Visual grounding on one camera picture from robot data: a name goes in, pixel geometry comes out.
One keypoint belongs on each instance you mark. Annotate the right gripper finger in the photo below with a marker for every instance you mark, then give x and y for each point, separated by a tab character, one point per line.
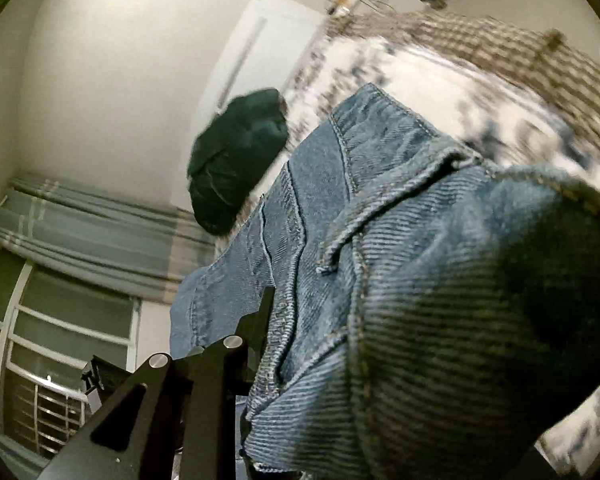
172	414

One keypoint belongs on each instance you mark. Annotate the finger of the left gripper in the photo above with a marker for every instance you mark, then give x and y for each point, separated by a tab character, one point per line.
100	380

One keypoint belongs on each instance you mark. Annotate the blue denim jeans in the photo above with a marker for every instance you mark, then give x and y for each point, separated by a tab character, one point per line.
405	299

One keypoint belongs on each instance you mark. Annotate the grey striped curtain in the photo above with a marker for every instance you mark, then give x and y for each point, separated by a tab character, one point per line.
139	250

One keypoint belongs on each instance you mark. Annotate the dark green comforter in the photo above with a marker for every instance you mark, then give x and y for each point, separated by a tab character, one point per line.
231	155

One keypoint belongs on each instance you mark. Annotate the white headboard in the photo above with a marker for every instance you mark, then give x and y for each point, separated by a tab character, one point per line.
263	51

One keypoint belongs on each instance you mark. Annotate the floral bed blanket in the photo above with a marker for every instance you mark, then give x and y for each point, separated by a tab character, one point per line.
455	100

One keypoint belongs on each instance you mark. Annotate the brown checkered bed sheet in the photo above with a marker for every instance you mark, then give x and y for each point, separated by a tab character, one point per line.
540	61

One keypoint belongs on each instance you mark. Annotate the window with white frame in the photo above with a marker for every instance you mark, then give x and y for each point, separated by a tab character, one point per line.
50	327

